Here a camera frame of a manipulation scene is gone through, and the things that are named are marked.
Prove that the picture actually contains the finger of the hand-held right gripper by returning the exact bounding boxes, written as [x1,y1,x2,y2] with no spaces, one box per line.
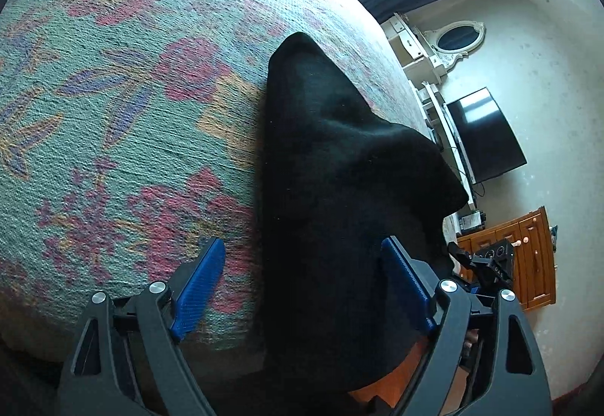
[447,242,478,281]

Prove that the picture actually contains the black television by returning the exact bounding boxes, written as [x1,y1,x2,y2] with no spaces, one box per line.
[446,87,528,185]

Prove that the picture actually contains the white television stand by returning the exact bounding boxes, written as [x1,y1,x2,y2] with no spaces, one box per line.
[414,81,478,211]

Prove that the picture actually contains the small grey device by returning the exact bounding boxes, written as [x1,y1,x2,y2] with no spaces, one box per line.
[455,210,488,236]

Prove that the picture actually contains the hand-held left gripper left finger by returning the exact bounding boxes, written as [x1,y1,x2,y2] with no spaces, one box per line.
[57,237,226,416]

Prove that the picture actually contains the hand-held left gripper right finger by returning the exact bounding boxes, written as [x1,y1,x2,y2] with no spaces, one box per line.
[380,236,553,416]

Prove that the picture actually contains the black pants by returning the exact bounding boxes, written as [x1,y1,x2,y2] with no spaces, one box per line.
[252,32,469,393]

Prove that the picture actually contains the white dresser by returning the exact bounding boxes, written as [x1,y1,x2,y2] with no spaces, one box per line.
[381,12,449,85]

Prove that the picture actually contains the floral knitted blanket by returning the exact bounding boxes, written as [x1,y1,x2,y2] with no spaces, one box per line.
[0,0,442,353]

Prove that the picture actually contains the oval white-framed mirror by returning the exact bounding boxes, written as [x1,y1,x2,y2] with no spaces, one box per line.
[421,21,486,73]

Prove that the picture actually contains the wooden cabinet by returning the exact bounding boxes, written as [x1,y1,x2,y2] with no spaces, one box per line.
[455,207,558,314]

